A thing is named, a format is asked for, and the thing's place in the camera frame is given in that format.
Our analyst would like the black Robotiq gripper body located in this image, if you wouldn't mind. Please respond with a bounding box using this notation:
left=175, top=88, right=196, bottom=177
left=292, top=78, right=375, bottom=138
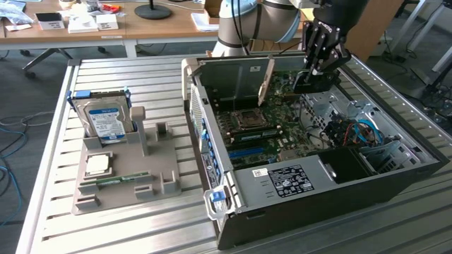
left=312, top=0, right=371, bottom=64

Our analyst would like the Nvidia graphics card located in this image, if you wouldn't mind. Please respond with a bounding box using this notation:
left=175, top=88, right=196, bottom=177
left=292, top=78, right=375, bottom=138
left=258, top=57, right=335, bottom=107

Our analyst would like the wooden cabinet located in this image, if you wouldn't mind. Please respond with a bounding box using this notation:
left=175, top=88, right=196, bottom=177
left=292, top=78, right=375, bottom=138
left=300, top=7, right=406, bottom=61

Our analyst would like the metal CPU socket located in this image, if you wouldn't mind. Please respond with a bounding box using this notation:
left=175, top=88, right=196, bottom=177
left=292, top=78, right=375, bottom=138
left=231, top=108, right=268, bottom=130

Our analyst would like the stack of white papers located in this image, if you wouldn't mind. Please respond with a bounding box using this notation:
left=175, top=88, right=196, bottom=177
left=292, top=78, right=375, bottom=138
left=190, top=12, right=222, bottom=32

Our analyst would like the green motherboard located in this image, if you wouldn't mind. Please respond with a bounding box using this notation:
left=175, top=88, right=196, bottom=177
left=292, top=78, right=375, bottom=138
left=215, top=92, right=319, bottom=170

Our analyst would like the brown cardboard box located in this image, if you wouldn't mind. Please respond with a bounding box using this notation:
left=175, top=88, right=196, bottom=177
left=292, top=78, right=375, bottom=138
left=204, top=0, right=223, bottom=18

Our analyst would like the dark green RAM stick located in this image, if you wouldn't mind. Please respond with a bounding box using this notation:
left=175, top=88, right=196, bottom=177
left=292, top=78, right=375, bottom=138
left=232, top=129, right=283, bottom=142

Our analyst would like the silver metal disk bay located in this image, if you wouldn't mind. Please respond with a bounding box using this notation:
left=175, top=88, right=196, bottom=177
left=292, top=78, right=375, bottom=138
left=360, top=140, right=423, bottom=174

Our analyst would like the blue expansion slot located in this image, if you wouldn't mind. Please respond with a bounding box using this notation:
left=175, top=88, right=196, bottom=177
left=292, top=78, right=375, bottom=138
left=228, top=147, right=266, bottom=159

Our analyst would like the light wooden office desk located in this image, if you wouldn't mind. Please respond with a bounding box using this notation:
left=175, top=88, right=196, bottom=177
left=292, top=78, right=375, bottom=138
left=0, top=0, right=320, bottom=79

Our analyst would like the black round lamp base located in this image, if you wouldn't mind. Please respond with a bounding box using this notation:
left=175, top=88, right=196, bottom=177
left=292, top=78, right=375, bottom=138
left=134, top=0, right=174, bottom=20

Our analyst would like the grey power supply unit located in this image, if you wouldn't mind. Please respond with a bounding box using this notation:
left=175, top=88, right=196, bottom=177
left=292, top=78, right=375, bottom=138
left=226, top=155, right=340, bottom=210

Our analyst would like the black open PC case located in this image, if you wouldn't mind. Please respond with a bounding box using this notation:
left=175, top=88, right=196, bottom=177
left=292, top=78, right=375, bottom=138
left=182, top=47, right=452, bottom=251

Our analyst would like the small white cardboard box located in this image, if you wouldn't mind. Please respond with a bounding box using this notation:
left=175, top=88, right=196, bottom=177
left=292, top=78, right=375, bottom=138
left=96, top=14, right=119, bottom=31

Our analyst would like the hard disk in blue caddy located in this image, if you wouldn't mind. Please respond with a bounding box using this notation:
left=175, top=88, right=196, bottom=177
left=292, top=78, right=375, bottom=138
left=67, top=88, right=138, bottom=145

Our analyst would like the wide white cardboard box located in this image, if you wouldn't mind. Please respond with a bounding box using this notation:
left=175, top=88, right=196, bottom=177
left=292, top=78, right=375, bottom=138
left=67, top=14, right=100, bottom=34

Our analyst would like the silver CPU chip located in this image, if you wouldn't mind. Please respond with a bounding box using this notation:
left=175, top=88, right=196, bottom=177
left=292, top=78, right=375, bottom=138
left=86, top=155, right=114, bottom=175

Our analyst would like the white box with black top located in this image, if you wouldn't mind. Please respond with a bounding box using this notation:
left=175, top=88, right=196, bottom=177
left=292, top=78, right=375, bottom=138
left=34, top=12, right=67, bottom=31

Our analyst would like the grey plastic parts rack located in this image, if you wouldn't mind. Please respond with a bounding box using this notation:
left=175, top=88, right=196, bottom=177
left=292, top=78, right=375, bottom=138
left=71, top=105, right=183, bottom=216

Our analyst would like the clear plastic bag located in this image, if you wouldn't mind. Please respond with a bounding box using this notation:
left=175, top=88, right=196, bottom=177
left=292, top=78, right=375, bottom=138
left=0, top=0, right=35, bottom=26

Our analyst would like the black cable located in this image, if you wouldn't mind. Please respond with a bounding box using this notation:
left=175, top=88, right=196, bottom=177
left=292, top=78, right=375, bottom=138
left=279, top=39, right=307, bottom=56

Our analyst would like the red orange wire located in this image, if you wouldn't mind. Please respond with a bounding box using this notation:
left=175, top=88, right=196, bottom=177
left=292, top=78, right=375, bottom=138
left=344, top=123, right=359, bottom=143

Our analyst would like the blue SATA wire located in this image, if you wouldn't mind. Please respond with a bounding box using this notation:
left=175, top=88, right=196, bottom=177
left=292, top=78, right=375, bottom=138
left=356, top=120, right=386, bottom=146

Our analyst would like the grey metal desk frame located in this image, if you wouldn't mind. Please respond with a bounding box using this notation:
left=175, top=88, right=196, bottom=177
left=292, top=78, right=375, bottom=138
left=387, top=0, right=452, bottom=72

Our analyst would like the white floor cable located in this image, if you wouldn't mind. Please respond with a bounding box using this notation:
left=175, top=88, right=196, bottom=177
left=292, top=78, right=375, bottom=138
left=0, top=110, right=55, bottom=128

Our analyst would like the blue floor cable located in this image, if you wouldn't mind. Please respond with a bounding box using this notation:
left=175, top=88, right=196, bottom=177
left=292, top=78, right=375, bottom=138
left=0, top=126, right=28, bottom=228

